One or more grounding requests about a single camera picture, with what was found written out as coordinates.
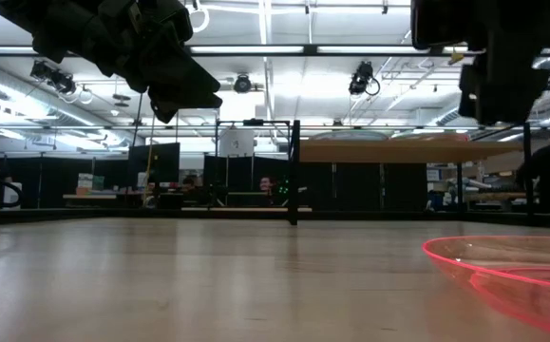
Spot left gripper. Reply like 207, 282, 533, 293
98, 0, 224, 124

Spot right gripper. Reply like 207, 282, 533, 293
458, 47, 550, 127

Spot black monitor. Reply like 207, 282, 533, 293
128, 142, 180, 189

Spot black metal stand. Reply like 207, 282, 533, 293
214, 118, 294, 210

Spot green and white boxes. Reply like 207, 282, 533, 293
77, 173, 106, 195

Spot light wooden desk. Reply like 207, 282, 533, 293
63, 192, 143, 209

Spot black hanging cable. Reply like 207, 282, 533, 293
130, 92, 143, 148

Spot black ceiling-mounted camera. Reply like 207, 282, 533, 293
29, 60, 78, 95
233, 73, 254, 94
348, 60, 382, 97

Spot white coiled cable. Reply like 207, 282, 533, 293
57, 84, 95, 105
187, 0, 211, 34

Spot wooden shelf with black frame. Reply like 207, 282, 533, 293
287, 119, 535, 227

